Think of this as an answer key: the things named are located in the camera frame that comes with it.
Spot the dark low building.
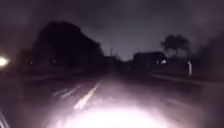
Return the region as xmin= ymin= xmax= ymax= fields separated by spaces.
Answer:
xmin=132 ymin=50 xmax=168 ymax=71

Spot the large dark tree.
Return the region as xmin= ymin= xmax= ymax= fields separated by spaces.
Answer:
xmin=31 ymin=20 xmax=106 ymax=73

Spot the tall thin-crowned tree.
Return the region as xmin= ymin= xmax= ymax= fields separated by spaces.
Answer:
xmin=160 ymin=33 xmax=192 ymax=58

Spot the pale kerb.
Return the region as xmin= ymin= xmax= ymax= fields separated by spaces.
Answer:
xmin=151 ymin=72 xmax=224 ymax=90

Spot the dark mass of trees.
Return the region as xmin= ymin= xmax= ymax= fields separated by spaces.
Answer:
xmin=196 ymin=31 xmax=224 ymax=78

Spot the pale short post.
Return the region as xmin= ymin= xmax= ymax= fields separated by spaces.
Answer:
xmin=187 ymin=60 xmax=194 ymax=77

